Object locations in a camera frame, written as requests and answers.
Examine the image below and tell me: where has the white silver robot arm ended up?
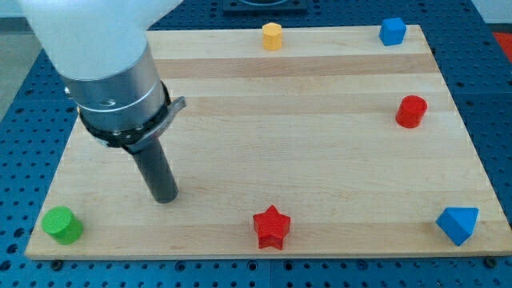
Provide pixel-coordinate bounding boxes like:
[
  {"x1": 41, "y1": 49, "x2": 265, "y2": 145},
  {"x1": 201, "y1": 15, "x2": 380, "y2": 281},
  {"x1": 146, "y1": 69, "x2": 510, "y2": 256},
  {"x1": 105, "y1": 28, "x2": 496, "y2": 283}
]
[{"x1": 18, "y1": 0, "x2": 186, "y2": 203}]

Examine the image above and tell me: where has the green cylinder block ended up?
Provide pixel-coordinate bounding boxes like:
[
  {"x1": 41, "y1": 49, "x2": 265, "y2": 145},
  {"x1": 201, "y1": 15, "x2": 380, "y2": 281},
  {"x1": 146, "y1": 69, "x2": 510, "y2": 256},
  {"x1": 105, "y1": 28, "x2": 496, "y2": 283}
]
[{"x1": 42, "y1": 206, "x2": 84, "y2": 245}]

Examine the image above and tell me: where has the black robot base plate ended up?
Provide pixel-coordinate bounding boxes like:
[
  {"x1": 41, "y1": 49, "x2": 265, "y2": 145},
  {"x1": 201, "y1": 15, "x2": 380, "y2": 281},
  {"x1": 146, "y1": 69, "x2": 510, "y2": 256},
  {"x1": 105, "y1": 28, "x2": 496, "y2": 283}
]
[{"x1": 222, "y1": 0, "x2": 310, "y2": 14}]

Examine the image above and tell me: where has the blue triangular prism block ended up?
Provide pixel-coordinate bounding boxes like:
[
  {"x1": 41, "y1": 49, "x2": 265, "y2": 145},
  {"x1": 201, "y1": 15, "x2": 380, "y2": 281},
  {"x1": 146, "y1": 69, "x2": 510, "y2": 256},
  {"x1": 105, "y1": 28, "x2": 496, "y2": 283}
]
[{"x1": 436, "y1": 207, "x2": 479, "y2": 246}]

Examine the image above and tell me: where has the blue cube block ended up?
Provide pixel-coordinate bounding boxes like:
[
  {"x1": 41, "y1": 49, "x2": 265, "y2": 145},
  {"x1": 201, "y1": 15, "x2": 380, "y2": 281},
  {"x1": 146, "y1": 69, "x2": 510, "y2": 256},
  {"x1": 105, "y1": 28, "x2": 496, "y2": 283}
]
[{"x1": 378, "y1": 18, "x2": 406, "y2": 46}]

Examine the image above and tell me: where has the red cylinder block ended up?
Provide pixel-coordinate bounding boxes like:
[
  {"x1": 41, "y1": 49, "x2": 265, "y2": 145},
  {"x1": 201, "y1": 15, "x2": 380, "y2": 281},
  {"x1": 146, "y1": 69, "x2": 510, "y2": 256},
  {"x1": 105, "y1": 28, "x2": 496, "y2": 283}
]
[{"x1": 395, "y1": 95, "x2": 428, "y2": 129}]

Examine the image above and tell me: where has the red object at edge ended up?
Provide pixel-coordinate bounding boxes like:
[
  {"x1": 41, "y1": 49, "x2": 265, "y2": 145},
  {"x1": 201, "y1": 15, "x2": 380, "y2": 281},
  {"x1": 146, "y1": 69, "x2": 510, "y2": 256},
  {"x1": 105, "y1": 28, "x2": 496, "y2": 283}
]
[{"x1": 493, "y1": 32, "x2": 512, "y2": 62}]

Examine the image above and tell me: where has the yellow hexagon block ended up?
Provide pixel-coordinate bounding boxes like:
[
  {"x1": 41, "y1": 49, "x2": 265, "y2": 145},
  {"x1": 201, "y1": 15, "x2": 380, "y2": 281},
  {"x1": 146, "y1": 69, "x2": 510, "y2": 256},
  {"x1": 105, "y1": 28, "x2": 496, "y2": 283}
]
[{"x1": 262, "y1": 22, "x2": 282, "y2": 51}]

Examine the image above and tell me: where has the dark grey cylindrical pointer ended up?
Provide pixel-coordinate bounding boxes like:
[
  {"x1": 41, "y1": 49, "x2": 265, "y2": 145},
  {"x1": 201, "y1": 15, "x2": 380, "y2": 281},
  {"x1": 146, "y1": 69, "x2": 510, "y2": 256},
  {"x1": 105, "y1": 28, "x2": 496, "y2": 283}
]
[{"x1": 132, "y1": 140, "x2": 178, "y2": 204}]

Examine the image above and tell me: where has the red star block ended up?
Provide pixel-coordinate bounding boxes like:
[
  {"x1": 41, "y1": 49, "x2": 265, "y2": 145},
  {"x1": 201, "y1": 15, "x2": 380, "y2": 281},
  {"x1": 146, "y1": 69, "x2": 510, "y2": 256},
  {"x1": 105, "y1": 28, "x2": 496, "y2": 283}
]
[{"x1": 253, "y1": 205, "x2": 291, "y2": 250}]

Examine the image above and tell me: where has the black flange mounting plate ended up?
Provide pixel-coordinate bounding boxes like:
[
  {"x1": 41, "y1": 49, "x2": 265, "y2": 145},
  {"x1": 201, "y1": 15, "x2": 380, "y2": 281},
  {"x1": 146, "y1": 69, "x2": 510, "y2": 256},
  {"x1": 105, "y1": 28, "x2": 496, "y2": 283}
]
[{"x1": 80, "y1": 82, "x2": 186, "y2": 154}]

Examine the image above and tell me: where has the wooden board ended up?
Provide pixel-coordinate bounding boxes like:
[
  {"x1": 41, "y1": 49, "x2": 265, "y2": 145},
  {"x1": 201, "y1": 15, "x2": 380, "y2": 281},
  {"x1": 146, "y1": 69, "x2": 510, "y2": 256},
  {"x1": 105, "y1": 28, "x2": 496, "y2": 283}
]
[{"x1": 26, "y1": 25, "x2": 511, "y2": 260}]

